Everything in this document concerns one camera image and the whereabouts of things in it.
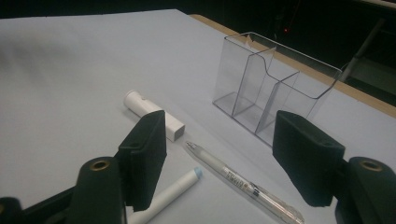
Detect white correction tape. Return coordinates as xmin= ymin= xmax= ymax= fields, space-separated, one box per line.
xmin=123 ymin=90 xmax=186 ymax=143

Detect white marker pen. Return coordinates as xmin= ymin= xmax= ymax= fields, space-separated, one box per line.
xmin=126 ymin=166 xmax=204 ymax=224

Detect clear acrylic pen holder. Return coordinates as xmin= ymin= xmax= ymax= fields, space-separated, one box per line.
xmin=212 ymin=31 xmax=343 ymax=147

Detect white table mat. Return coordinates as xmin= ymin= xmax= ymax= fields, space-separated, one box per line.
xmin=0 ymin=8 xmax=396 ymax=224

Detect grey metal stand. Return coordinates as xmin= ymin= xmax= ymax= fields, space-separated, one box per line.
xmin=339 ymin=17 xmax=396 ymax=94

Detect clear ballpoint pen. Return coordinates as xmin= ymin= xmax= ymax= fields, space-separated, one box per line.
xmin=185 ymin=140 xmax=305 ymax=224

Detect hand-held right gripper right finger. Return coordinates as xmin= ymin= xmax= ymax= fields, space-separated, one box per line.
xmin=272 ymin=109 xmax=347 ymax=208

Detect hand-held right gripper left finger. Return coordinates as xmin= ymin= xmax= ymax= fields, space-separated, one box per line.
xmin=117 ymin=109 xmax=168 ymax=213

